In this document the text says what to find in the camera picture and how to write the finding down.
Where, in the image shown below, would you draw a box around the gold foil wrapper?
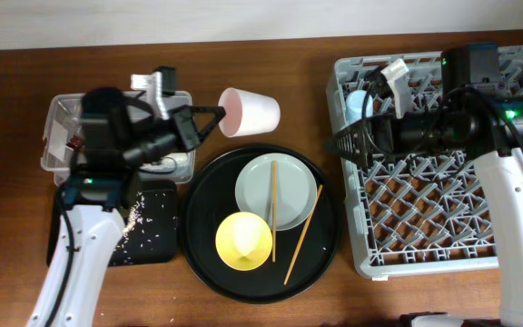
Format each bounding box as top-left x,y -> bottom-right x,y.
66,135 -> 84,150

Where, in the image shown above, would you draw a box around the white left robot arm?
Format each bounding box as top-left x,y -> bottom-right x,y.
28,104 -> 226,326

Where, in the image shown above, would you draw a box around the wooden chopstick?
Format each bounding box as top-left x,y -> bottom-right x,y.
271,161 -> 278,263
283,184 -> 324,286

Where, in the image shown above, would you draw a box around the blue cup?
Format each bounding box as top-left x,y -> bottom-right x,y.
345,90 -> 374,124

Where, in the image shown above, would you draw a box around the black rectangular tray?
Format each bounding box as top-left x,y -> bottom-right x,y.
45,180 -> 180,272

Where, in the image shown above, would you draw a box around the pink cup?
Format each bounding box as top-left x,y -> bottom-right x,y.
218,88 -> 281,138

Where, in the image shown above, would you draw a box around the yellow bowl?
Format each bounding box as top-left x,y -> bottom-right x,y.
215,212 -> 273,272

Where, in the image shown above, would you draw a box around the clear plastic bin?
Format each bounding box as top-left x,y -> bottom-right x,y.
40,94 -> 196,185

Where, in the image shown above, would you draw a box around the grey plate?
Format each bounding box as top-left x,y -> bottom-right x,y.
235,153 -> 318,232

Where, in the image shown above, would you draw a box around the grey dishwasher rack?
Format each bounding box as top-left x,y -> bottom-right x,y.
326,52 -> 498,280

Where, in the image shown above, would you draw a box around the food scraps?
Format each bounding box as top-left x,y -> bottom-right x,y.
111,190 -> 176,267

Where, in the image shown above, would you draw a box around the round black tray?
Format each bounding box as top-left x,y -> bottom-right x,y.
178,144 -> 342,304

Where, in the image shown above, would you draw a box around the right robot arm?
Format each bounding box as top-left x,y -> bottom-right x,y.
326,109 -> 523,326

